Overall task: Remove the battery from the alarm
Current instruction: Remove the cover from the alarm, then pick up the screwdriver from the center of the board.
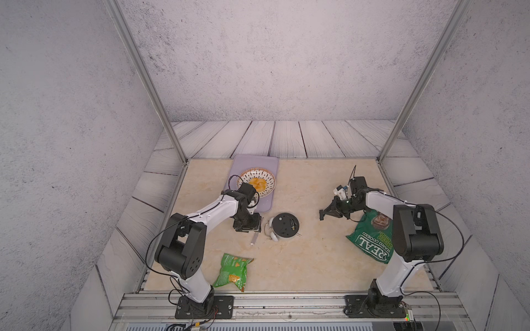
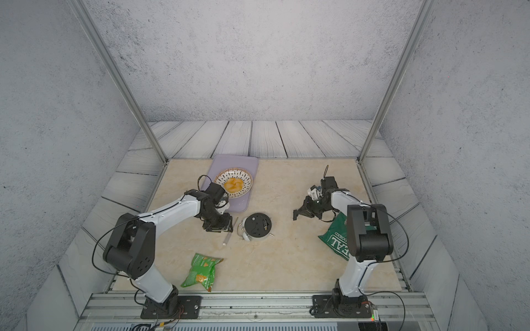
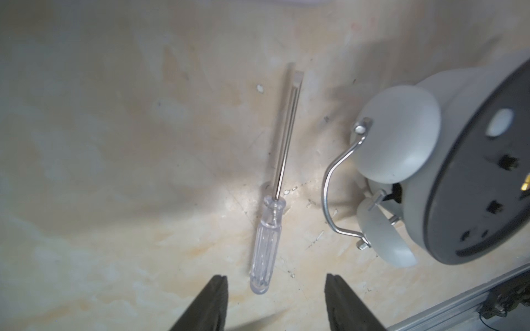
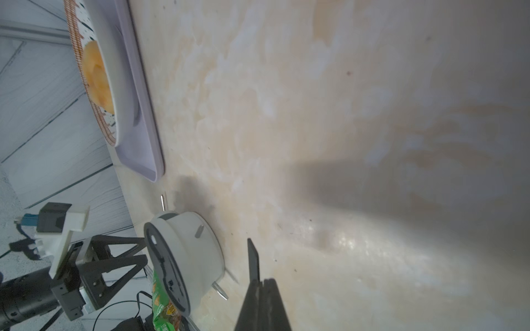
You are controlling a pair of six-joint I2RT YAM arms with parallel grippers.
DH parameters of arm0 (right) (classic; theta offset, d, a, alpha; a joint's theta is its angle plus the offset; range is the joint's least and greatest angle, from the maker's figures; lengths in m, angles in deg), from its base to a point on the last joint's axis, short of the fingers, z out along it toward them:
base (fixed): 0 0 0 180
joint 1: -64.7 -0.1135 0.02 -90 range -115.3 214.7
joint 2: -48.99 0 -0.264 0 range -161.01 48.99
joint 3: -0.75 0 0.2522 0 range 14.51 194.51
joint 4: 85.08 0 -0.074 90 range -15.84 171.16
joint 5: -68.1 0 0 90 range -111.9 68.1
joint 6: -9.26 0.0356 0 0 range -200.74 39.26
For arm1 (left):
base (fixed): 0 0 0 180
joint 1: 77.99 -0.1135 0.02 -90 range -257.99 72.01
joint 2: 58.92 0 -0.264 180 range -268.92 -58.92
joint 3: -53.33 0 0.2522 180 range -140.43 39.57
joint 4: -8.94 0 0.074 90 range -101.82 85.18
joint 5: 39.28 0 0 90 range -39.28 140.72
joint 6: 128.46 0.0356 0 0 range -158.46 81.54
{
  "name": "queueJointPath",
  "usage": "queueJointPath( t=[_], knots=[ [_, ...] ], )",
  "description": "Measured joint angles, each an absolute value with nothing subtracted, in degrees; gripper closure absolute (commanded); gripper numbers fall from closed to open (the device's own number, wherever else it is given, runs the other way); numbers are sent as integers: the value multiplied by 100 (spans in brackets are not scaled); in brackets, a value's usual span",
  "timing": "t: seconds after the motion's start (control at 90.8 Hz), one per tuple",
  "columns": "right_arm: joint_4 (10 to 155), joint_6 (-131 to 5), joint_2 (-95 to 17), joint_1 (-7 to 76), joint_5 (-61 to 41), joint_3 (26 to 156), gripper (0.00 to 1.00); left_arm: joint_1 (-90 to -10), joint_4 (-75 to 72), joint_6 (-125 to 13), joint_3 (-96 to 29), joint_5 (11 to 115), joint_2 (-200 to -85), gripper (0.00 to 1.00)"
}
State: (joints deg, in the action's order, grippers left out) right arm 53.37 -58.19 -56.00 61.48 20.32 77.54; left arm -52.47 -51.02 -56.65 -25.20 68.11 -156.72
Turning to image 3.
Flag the clear handled screwdriver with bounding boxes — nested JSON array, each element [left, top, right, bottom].
[[250, 70, 304, 295]]

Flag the white alarm clock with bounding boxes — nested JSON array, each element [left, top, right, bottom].
[[321, 49, 529, 268]]

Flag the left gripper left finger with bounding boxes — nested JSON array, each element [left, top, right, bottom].
[[170, 274, 229, 331]]

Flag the aluminium front rail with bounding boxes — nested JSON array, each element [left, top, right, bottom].
[[388, 263, 529, 330]]

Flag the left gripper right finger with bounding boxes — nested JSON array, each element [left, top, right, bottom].
[[324, 274, 386, 331]]

